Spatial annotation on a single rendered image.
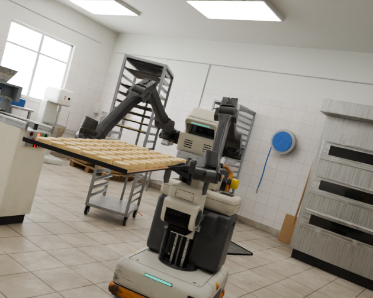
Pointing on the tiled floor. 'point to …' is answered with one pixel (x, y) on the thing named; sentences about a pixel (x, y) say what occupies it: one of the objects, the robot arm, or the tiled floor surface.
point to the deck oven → (346, 197)
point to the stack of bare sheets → (238, 250)
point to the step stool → (152, 180)
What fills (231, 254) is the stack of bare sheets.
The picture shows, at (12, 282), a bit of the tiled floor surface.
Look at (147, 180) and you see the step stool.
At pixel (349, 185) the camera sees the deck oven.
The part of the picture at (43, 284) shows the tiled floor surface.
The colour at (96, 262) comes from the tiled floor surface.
